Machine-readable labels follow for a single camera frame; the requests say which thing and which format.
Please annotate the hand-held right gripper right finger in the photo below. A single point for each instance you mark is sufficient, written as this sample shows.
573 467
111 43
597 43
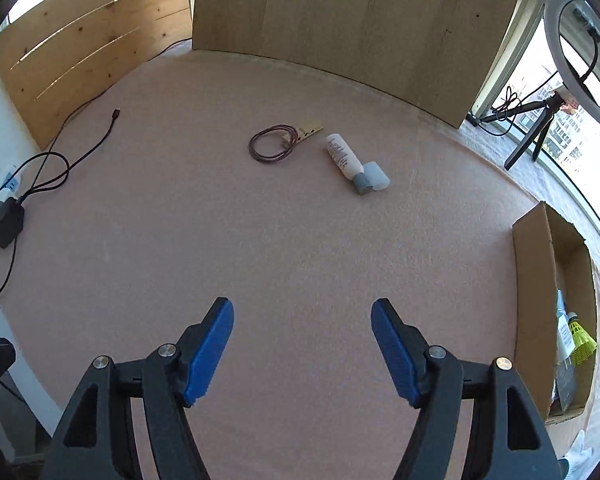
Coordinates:
395 350

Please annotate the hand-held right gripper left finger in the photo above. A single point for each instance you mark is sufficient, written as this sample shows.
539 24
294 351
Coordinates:
210 350

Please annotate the cardboard box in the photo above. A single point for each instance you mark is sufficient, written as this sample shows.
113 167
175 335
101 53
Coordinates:
532 285

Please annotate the yellow shuttlecock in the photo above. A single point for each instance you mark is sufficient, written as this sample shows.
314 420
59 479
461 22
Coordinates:
582 342

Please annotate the black power adapter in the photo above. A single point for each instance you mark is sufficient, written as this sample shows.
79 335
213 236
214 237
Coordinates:
7 222

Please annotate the translucent cap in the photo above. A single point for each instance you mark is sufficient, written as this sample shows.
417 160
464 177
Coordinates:
377 175

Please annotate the white power strip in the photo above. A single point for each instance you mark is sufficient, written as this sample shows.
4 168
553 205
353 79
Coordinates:
10 180

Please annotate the small white bottle grey cap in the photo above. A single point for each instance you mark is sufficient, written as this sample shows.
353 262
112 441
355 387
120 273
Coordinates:
342 155

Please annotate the small white cloth item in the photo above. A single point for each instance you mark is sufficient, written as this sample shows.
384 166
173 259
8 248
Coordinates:
577 452

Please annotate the wooden clothespin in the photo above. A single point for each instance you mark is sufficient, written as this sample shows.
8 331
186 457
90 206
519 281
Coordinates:
307 130

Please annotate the black tripod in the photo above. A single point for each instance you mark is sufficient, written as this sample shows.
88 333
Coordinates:
525 147

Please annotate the large wooden board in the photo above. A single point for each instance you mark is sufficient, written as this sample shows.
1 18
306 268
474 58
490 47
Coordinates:
355 25

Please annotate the wooden slat panel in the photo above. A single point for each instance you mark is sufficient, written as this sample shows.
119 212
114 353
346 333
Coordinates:
80 45

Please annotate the white window frame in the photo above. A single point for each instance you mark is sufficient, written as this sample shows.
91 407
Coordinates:
510 60

